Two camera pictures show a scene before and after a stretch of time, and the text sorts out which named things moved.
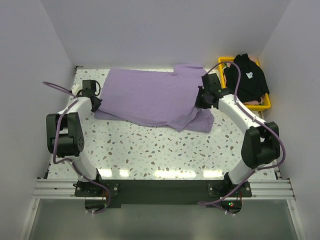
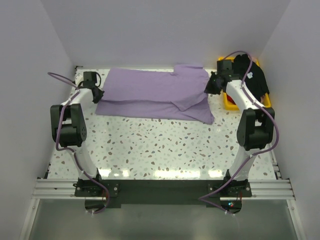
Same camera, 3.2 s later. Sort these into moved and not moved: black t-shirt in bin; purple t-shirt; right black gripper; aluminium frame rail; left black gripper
Moved: right black gripper; purple t-shirt; left black gripper
Not moved: aluminium frame rail; black t-shirt in bin
